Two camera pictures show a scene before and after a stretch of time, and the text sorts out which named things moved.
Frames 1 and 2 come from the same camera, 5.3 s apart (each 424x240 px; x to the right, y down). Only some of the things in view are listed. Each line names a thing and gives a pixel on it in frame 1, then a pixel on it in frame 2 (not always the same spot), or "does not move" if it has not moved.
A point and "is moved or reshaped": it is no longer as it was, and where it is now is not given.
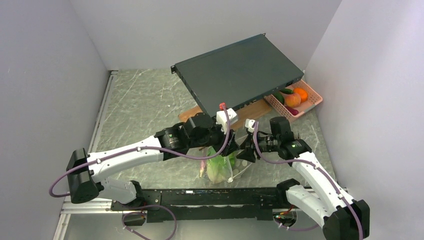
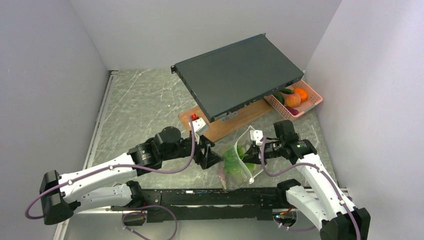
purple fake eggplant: [293, 111] does not move
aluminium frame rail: [99, 206] does not move
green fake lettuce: [218, 167] → [232, 162]
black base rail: [166, 205] does not move
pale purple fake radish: [202, 166] → [222, 176]
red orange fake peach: [293, 100] does not move
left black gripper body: [216, 138] → [185, 149]
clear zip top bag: [221, 169] is moved or reshaped
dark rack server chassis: [238, 74] does not move
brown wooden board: [244, 115] does not move
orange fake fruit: [303, 93] does not move
